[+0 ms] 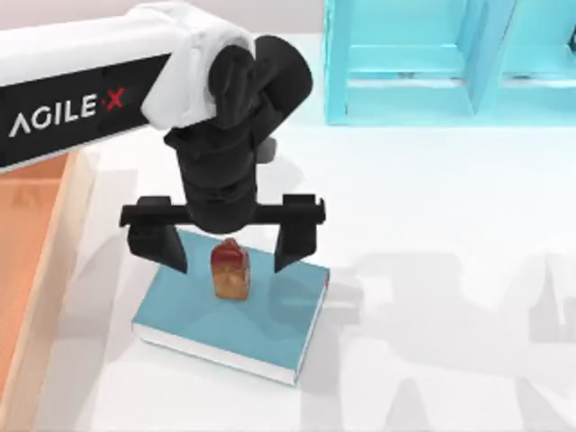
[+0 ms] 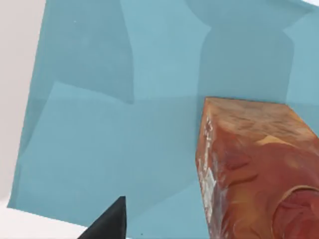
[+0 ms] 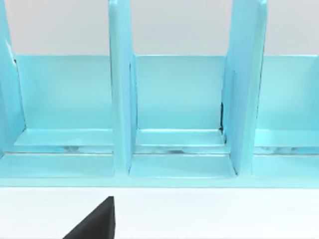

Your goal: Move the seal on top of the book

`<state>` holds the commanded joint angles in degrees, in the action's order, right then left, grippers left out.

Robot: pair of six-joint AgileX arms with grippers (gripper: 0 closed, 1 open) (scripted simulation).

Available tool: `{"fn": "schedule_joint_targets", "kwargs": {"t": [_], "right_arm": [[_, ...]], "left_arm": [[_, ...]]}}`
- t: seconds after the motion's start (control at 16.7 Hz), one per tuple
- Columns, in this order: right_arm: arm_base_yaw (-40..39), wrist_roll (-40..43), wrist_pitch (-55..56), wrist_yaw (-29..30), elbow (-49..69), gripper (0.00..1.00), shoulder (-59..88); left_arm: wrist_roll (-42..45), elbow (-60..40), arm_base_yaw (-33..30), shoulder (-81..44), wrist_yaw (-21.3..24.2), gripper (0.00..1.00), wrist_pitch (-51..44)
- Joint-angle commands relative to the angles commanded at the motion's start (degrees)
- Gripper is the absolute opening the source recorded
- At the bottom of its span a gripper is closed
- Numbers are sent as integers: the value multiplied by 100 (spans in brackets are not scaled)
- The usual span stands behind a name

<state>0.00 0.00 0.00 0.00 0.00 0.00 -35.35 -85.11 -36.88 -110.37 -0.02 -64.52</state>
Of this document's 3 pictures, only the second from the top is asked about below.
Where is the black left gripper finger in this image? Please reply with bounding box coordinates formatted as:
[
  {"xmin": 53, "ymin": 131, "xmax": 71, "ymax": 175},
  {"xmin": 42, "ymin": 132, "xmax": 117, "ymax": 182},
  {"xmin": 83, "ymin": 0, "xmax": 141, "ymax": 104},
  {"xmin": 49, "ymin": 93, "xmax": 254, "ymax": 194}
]
[{"xmin": 76, "ymin": 196, "xmax": 128, "ymax": 239}]

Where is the orange brown book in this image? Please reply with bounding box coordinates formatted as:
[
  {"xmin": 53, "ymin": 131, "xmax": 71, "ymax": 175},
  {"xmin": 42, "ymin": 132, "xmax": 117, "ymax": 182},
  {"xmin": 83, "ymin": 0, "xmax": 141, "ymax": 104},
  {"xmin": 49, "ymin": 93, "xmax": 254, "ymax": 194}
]
[{"xmin": 195, "ymin": 97, "xmax": 319, "ymax": 239}]

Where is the light blue rack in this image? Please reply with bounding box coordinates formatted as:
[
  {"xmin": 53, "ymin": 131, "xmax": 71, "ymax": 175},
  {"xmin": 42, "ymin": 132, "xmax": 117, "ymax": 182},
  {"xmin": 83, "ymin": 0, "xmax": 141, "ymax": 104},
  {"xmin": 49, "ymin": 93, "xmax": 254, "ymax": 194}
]
[{"xmin": 6, "ymin": 0, "xmax": 319, "ymax": 239}]

